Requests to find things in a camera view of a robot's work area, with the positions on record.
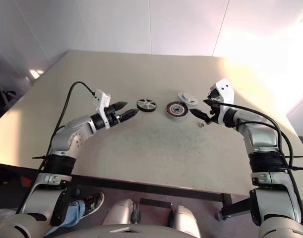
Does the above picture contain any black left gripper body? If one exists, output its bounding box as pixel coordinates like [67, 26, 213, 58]
[105, 105, 122, 128]

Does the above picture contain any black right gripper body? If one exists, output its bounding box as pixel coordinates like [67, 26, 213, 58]
[207, 87, 222, 125]

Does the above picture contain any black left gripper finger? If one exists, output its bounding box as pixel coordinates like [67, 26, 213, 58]
[111, 100, 129, 111]
[118, 108, 140, 123]

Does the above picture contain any black spoked rotor disc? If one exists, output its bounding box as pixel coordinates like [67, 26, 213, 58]
[136, 98, 157, 114]

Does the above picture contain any grey round cap plate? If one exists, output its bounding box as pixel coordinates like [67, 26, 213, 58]
[177, 91, 199, 107]

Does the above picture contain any silver stator with copper coils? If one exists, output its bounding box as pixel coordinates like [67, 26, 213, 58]
[165, 101, 189, 121]

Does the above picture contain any black flat plate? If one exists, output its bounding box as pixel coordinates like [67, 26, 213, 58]
[140, 198, 173, 211]

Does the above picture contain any silver left robot thigh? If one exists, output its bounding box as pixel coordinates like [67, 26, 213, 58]
[103, 198, 141, 228]

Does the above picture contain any silver robot thigh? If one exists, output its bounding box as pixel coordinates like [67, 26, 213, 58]
[103, 198, 141, 228]
[173, 205, 201, 238]

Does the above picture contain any grey caster wheel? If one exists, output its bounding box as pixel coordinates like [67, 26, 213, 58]
[215, 210, 229, 222]

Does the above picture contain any red item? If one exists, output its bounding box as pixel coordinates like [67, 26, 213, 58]
[21, 176, 40, 189]

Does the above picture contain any silver right robot thigh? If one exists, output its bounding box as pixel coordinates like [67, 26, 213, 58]
[173, 205, 201, 238]

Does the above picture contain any black tripod stand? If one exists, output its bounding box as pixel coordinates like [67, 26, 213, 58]
[0, 59, 20, 112]

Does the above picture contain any silver robot torso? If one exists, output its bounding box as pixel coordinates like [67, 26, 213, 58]
[42, 224, 199, 238]

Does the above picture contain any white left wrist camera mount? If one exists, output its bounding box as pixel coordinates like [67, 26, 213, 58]
[92, 88, 113, 129]

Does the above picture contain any black table frame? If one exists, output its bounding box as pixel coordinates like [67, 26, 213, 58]
[0, 162, 252, 221]

